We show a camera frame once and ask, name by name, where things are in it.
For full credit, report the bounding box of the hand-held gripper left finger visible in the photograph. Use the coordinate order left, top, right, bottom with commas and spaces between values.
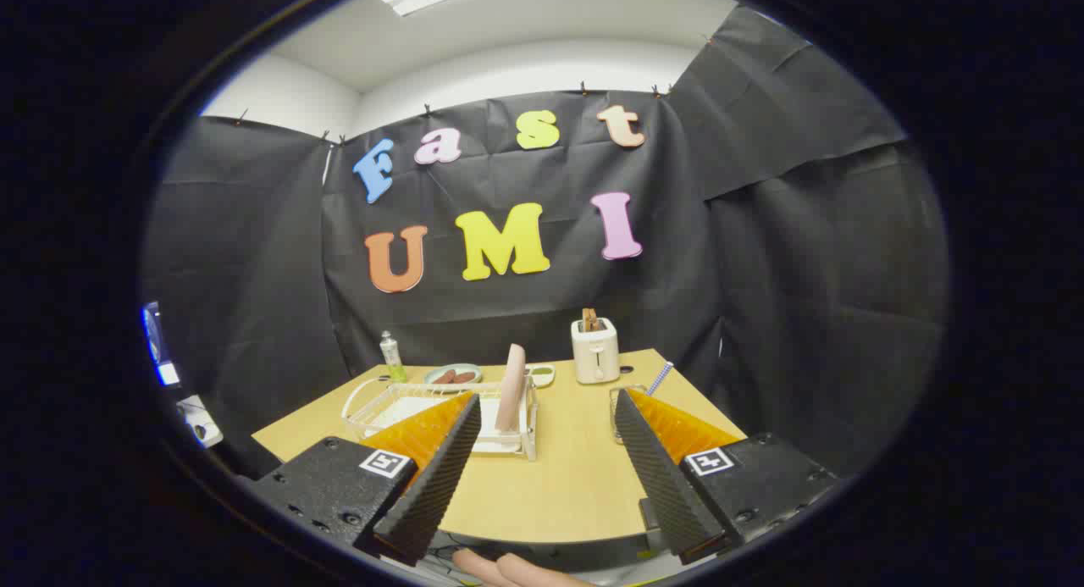
246, 390, 482, 567

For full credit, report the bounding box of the white device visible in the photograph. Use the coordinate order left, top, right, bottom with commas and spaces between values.
176, 395, 224, 449

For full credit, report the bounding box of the white and green tube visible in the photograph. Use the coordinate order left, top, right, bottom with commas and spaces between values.
379, 330, 407, 383

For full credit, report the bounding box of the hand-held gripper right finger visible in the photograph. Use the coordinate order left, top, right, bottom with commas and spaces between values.
614, 388, 839, 567

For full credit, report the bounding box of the cream toaster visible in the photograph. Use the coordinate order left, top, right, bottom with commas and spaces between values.
571, 318, 621, 385

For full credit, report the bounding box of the pink plate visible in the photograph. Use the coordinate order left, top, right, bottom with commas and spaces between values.
495, 344, 528, 434

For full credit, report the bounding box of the pale green plate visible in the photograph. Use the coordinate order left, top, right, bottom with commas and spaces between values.
424, 363, 483, 385

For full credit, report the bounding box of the small clear wire basket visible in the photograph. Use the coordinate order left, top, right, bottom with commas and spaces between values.
610, 385, 649, 446

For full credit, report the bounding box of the white wire dish rack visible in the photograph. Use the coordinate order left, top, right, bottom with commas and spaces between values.
341, 377, 540, 462

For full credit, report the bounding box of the blue lit screen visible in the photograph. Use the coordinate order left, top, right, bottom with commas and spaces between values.
142, 302, 181, 389

